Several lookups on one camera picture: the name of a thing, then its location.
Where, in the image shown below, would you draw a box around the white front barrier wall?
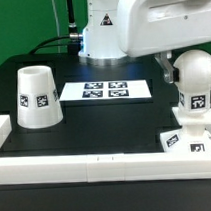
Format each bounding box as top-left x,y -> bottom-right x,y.
0,152 -> 211,185

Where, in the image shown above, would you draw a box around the white lamp shade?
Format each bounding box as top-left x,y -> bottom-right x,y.
17,66 -> 63,129

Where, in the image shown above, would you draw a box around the black cable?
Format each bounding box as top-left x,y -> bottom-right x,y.
28,32 -> 85,55

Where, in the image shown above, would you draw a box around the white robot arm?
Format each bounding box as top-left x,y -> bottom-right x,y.
79,0 -> 211,83

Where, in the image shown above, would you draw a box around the white lamp bulb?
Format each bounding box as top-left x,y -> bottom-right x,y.
174,50 -> 211,117

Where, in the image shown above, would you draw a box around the white barrier wall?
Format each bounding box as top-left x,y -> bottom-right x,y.
0,152 -> 211,185
0,115 -> 12,149

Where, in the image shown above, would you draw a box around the white left barrier wall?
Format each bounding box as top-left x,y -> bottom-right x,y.
0,115 -> 12,149

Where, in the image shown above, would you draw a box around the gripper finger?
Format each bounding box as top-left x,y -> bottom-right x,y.
155,51 -> 178,84

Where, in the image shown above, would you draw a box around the white lamp base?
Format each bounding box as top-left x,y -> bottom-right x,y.
160,107 -> 211,154

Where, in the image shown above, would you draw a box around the black vertical hose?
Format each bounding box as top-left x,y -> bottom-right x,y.
65,0 -> 79,36

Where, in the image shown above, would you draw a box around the white marker sheet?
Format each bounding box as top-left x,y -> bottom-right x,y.
60,79 -> 151,101

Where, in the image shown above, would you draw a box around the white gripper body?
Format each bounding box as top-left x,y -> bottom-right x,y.
117,0 -> 211,57

